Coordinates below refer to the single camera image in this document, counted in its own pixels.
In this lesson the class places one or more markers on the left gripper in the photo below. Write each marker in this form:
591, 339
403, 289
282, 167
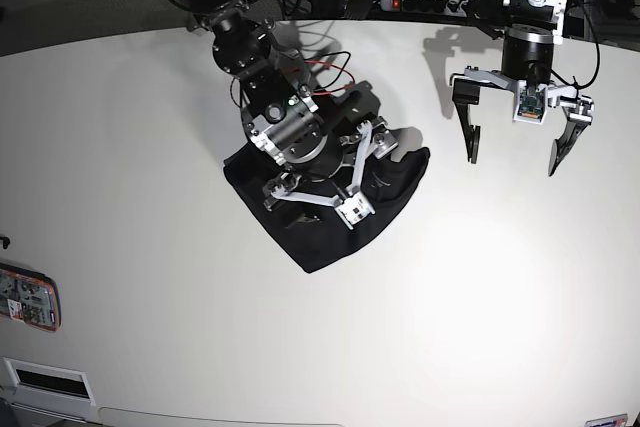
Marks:
578, 110

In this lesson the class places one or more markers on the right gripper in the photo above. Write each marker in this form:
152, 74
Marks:
333, 170

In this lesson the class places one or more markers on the black T-shirt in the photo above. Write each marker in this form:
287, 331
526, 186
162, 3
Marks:
388, 183

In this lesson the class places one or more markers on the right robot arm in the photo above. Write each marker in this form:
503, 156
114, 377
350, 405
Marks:
250, 62

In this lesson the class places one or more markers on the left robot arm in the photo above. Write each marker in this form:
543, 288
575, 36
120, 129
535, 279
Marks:
529, 30

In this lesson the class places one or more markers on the black power strip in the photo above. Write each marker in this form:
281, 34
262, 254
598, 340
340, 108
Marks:
439, 8

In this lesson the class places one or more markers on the orange framed circuit board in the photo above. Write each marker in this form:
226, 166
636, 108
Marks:
30, 297

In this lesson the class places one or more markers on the white vented box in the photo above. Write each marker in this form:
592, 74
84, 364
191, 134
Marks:
49, 390

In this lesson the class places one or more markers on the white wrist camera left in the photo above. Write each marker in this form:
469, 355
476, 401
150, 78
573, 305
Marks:
530, 102

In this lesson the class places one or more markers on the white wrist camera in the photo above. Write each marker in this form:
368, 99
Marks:
530, 102
354, 209

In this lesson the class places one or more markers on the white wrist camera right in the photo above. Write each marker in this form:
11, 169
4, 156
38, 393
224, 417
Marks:
354, 209

